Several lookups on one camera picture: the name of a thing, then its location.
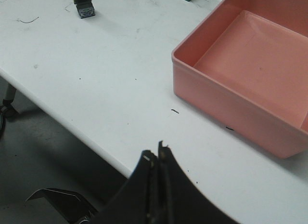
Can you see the pink plastic bin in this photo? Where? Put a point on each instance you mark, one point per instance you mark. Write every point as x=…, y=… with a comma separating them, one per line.
x=246, y=65

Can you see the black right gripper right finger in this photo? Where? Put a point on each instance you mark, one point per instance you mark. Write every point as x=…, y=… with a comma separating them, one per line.
x=183, y=201

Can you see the yellow push button switch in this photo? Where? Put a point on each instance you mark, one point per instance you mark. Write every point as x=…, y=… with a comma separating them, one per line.
x=84, y=8

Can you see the table leg with caster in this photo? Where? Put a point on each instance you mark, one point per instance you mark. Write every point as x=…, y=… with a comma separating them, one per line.
x=6, y=107

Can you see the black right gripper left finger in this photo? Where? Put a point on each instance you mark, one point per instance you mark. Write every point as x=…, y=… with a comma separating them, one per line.
x=131, y=204

